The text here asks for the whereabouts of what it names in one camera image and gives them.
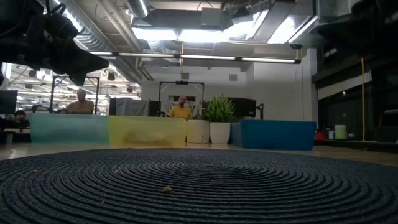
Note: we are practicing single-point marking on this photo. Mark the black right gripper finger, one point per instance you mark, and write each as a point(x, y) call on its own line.
point(345, 27)
point(351, 40)

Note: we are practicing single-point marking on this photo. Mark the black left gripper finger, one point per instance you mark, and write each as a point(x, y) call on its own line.
point(87, 59)
point(82, 69)

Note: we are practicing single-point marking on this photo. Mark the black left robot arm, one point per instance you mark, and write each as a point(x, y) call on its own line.
point(9, 31)

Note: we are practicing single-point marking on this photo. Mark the person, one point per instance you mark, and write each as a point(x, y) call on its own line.
point(181, 111)
point(81, 107)
point(20, 119)

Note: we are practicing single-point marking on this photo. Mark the teal plastic bin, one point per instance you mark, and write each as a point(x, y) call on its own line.
point(68, 129)

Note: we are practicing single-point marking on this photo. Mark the grey backed monitor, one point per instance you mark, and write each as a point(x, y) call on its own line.
point(133, 107)

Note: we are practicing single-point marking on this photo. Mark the black monitor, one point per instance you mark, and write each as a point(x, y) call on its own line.
point(7, 102)
point(245, 107)

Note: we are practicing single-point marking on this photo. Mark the yellow plastic bin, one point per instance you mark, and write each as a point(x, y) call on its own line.
point(146, 130)

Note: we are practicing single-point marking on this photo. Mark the white green container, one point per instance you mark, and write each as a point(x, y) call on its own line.
point(340, 132)

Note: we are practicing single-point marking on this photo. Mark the red container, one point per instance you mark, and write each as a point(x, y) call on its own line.
point(320, 136)

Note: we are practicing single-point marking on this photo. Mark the LED light bar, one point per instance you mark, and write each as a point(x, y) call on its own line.
point(205, 57)

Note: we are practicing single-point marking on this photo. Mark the blue plastic bin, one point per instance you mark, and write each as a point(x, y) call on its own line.
point(276, 135)

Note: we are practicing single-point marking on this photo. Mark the dark plant in cream pot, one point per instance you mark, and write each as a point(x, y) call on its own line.
point(198, 132)

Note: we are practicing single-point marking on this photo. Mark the green plant in white pot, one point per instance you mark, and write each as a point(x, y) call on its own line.
point(220, 132)

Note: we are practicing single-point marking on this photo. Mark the round dark woven placemat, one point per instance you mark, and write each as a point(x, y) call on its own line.
point(199, 186)

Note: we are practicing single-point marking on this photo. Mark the black gantry frame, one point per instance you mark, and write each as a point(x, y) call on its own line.
point(51, 93)
point(182, 82)

